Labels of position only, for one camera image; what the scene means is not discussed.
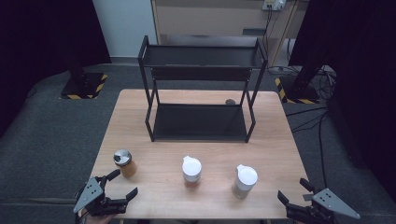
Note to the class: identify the white power strip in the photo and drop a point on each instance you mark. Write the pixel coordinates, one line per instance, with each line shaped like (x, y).
(274, 4)

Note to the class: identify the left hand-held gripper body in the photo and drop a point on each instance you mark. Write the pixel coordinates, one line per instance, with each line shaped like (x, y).
(93, 193)

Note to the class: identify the white-lid jar of grey spice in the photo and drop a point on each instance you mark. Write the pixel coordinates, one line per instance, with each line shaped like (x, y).
(246, 179)

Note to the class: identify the white-lid jar of red-brown spice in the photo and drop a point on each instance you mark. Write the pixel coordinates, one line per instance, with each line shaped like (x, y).
(191, 171)

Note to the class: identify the black metal two-tier rack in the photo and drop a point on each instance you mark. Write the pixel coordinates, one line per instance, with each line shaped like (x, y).
(199, 121)

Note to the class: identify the small grey round disc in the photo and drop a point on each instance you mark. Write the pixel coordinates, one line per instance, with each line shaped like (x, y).
(230, 101)

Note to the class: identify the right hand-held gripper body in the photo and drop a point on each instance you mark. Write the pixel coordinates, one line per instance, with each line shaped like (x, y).
(330, 200)

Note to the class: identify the grey tape piece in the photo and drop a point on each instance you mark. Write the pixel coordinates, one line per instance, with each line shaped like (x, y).
(308, 197)

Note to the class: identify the black stand base, striped edge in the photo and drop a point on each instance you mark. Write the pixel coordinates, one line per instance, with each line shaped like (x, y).
(299, 91)
(84, 87)

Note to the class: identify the dark curtain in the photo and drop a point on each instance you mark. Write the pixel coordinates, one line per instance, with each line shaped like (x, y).
(37, 46)
(367, 77)

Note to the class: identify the beige wooden cabinet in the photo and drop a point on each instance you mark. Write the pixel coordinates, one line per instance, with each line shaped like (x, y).
(211, 18)

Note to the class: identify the person's left hand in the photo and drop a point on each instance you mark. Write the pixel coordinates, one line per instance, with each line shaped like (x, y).
(98, 219)

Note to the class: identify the silver-lid jar of orange spice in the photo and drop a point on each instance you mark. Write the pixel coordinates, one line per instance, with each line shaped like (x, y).
(124, 161)

